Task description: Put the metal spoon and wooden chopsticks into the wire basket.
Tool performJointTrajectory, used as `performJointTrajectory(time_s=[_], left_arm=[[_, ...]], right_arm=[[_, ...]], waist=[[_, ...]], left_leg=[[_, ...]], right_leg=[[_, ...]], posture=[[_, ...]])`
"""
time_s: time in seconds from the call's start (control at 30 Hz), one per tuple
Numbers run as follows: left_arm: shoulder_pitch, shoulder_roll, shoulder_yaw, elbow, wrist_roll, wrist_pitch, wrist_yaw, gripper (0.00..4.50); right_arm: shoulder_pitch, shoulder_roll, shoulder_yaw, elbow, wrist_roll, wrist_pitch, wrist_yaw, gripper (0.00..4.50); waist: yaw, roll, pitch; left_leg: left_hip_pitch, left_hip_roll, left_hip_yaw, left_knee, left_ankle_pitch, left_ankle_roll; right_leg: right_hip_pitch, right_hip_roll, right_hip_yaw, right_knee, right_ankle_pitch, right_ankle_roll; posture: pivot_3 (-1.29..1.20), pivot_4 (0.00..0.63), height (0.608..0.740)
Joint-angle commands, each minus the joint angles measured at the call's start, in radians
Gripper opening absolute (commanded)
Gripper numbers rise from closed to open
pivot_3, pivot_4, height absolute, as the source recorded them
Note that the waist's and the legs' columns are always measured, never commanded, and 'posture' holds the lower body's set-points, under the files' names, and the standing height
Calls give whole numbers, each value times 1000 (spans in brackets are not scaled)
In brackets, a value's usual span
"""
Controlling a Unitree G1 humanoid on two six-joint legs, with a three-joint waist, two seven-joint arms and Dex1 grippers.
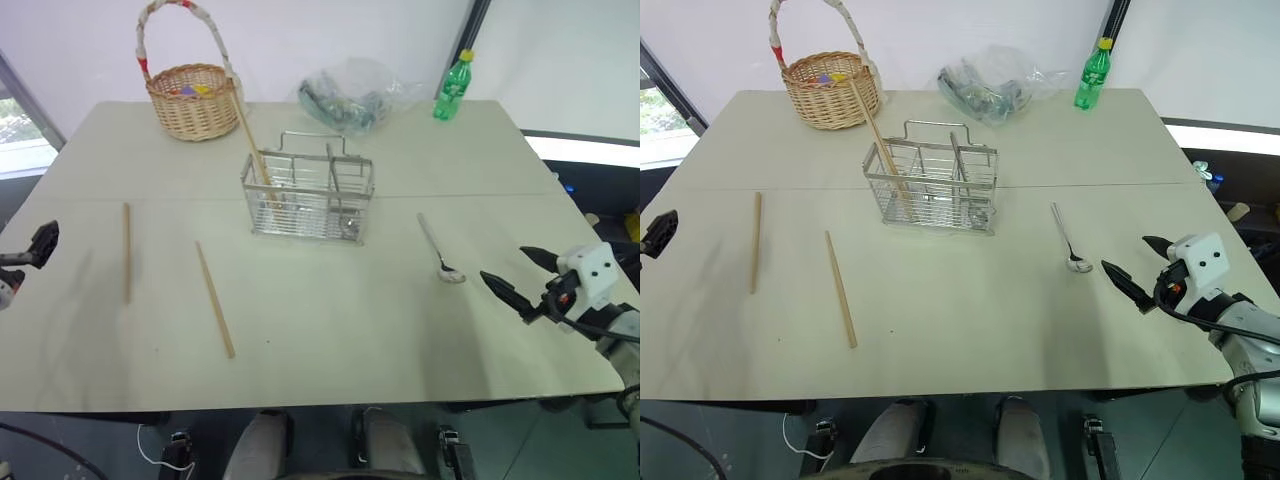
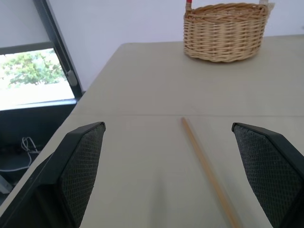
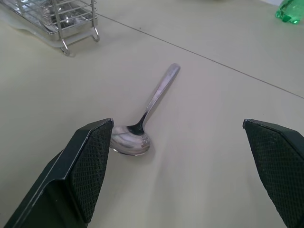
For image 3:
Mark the stainless steel spoon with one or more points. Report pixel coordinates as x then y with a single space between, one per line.
142 128

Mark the green plastic bottle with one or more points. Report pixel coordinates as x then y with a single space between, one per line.
288 12

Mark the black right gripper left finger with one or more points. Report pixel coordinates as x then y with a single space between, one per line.
71 175

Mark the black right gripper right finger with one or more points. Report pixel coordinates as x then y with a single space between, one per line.
280 166

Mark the white plastic drip tray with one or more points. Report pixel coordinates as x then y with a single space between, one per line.
35 35

